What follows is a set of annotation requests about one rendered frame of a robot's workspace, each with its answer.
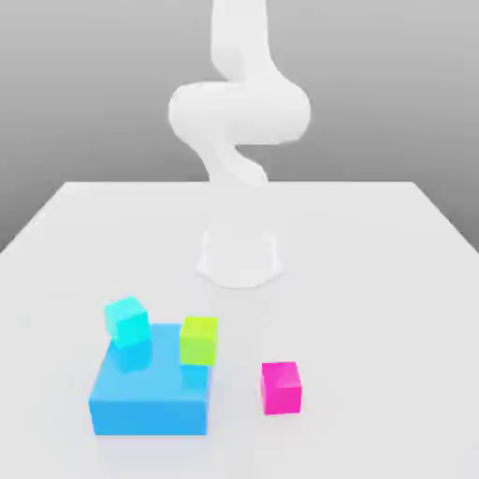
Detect small magenta cube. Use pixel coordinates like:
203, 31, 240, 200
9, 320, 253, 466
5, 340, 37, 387
260, 360, 303, 416

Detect small cyan cube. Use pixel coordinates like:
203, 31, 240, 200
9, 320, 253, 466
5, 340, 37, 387
103, 295, 152, 350

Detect large blue box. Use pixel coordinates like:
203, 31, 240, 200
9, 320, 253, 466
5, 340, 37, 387
88, 322, 211, 437

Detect small lime green cube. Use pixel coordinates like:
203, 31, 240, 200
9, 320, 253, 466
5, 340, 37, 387
179, 315, 219, 368

